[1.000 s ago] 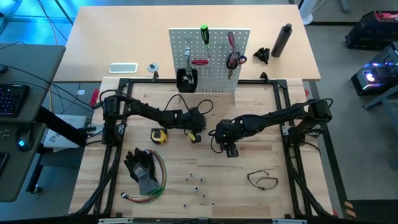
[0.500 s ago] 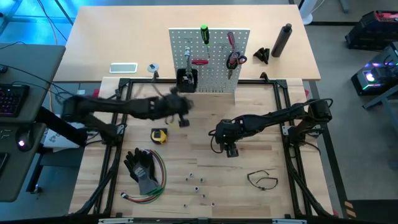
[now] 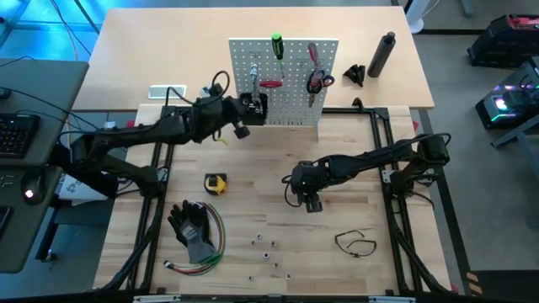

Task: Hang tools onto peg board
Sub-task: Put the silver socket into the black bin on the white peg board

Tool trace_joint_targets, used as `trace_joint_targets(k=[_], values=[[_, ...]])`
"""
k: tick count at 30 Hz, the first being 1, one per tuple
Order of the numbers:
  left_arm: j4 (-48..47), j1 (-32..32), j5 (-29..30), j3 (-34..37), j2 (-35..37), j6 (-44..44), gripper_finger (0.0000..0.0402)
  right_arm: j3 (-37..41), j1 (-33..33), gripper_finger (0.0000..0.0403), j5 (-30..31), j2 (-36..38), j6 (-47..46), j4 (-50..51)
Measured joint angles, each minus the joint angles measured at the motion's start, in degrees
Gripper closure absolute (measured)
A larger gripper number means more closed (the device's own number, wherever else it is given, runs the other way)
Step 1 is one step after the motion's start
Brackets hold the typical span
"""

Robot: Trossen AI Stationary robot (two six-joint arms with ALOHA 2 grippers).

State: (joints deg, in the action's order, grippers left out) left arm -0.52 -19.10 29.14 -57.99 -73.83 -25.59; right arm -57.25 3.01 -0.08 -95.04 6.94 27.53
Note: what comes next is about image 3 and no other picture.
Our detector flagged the grey side desk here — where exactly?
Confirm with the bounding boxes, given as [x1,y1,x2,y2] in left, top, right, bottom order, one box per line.
[0,58,90,274]

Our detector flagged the white round stand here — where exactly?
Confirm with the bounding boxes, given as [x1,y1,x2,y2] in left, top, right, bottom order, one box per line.
[403,0,435,35]

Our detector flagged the black computer mouse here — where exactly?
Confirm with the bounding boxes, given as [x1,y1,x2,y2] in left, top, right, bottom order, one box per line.
[20,173,46,207]

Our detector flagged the blue red scissors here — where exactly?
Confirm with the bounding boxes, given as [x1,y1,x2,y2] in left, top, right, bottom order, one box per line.
[305,68,336,109]

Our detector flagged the yellow black tape measure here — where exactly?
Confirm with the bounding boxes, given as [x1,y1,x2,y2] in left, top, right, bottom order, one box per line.
[203,173,229,197]

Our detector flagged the green black screwdriver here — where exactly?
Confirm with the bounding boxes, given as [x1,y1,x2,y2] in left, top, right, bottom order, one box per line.
[269,32,286,80]

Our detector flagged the red clear-handled screwdriver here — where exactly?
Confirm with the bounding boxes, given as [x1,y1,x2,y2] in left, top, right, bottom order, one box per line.
[307,41,320,72]

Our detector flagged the black cylinder bottle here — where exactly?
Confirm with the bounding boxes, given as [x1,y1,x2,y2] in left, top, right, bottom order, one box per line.
[366,30,398,79]

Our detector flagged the black angled bar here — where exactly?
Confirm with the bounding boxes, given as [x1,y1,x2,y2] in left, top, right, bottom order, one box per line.
[46,144,120,199]

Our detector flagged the red T-handle hex key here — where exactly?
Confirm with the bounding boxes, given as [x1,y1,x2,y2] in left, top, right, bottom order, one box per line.
[258,79,284,106]

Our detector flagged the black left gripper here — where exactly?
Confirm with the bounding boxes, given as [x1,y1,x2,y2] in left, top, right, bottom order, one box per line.
[200,82,254,141]

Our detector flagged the black-framed safety glasses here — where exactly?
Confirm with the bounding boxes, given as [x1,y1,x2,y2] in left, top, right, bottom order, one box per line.
[334,229,378,259]

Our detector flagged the red cable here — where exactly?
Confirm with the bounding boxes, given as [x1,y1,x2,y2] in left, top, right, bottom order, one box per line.
[163,201,223,275]

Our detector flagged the white smartphone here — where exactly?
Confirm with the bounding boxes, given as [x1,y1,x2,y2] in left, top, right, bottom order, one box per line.
[147,83,188,101]

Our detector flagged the black aluminium table frame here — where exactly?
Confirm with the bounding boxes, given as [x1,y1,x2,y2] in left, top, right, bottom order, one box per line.
[94,104,455,298]

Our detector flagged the white printed sheet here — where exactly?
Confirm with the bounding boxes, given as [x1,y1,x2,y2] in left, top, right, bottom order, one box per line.
[57,167,120,204]

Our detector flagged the black backlit keyboard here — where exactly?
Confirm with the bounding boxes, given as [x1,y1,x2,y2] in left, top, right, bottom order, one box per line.
[0,112,41,161]

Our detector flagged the computer tower with RGB lights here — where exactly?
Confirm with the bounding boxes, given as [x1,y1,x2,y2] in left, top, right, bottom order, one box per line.
[474,56,539,131]

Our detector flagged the white metal pegboard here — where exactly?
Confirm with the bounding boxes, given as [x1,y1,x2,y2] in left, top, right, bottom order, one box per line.
[227,37,340,126]

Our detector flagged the black grey work glove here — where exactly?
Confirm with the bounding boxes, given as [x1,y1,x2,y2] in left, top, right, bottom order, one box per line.
[166,199,218,265]

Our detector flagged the black plastic pegboard bin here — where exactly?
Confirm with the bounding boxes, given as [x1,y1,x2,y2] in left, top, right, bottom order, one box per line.
[237,92,270,127]

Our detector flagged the black equipment case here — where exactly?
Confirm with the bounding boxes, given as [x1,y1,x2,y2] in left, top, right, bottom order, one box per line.
[466,13,539,69]

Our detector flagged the light wooden desk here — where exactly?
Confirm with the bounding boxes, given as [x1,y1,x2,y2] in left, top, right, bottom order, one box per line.
[71,5,436,113]

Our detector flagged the black wedge-shaped part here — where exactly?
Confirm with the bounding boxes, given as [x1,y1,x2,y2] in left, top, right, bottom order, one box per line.
[341,63,367,89]

